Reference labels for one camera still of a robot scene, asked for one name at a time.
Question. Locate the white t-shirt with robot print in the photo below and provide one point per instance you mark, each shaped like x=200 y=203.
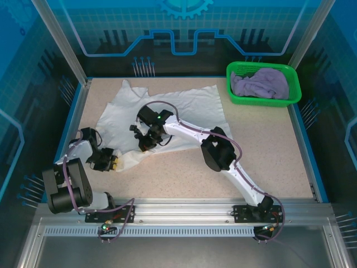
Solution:
x=195 y=106

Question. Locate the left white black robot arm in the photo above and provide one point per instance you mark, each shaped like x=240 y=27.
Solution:
x=69 y=190

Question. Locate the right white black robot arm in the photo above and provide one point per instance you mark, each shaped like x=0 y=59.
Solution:
x=223 y=156

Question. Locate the small connector board with LEDs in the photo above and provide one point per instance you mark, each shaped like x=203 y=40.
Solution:
x=266 y=229
x=106 y=227

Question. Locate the green plastic basket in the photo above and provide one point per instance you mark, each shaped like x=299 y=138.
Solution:
x=237 y=99

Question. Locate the purple t-shirt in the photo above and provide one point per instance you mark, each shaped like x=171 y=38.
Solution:
x=262 y=83

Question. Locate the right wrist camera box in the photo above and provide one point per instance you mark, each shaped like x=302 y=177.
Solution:
x=147 y=113

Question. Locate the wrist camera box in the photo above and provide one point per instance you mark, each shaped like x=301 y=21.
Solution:
x=87 y=132
x=147 y=113

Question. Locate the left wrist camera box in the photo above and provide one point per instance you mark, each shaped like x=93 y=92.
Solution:
x=87 y=132

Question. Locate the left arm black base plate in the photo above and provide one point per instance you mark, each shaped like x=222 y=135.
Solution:
x=128 y=213

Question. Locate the aluminium table side rail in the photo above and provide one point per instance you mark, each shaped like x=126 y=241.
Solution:
x=295 y=114
x=83 y=92

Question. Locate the aluminium mounting rail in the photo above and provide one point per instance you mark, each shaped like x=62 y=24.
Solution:
x=184 y=209

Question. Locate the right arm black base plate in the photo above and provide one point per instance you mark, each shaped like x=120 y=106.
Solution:
x=242 y=213

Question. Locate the aluminium frame post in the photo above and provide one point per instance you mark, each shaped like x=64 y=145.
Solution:
x=309 y=33
x=64 y=42

